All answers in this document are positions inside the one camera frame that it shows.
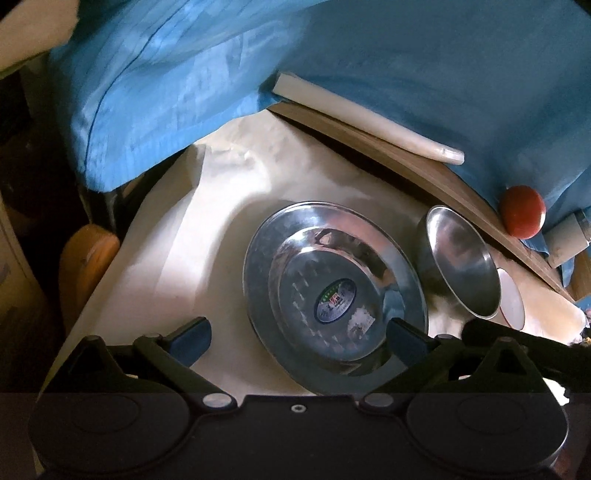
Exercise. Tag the orange wooden object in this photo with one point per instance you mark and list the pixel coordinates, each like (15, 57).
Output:
(87, 263)

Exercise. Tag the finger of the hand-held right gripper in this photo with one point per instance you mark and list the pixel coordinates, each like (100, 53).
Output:
(517, 341)

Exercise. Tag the red tomato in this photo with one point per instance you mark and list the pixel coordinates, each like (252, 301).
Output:
(524, 212)

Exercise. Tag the steel bowl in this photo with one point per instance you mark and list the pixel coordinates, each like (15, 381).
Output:
(461, 258)

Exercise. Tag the steel plate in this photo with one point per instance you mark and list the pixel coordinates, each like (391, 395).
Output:
(323, 258)

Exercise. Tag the white bowl with red rim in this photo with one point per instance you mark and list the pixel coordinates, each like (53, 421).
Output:
(510, 300)

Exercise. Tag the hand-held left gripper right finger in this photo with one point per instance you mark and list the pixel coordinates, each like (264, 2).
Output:
(406, 339)

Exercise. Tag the white tumbler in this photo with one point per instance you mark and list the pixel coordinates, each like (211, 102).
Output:
(565, 240)

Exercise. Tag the white paper sheet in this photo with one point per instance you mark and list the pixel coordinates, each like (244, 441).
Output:
(184, 258)

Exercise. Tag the blue cloth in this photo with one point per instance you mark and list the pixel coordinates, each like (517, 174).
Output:
(369, 55)

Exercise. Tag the white cloth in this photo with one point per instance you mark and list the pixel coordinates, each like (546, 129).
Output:
(32, 27)

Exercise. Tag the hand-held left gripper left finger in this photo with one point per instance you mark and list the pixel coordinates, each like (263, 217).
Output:
(194, 339)

